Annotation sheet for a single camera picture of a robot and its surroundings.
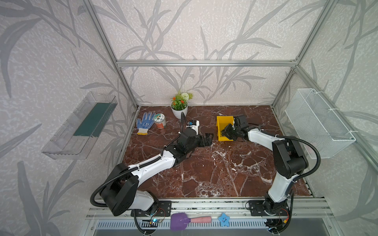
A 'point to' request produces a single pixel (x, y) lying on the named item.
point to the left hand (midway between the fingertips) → (208, 135)
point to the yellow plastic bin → (222, 122)
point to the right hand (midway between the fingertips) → (221, 130)
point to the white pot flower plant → (179, 103)
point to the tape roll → (159, 120)
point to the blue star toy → (224, 219)
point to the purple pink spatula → (179, 221)
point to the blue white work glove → (147, 120)
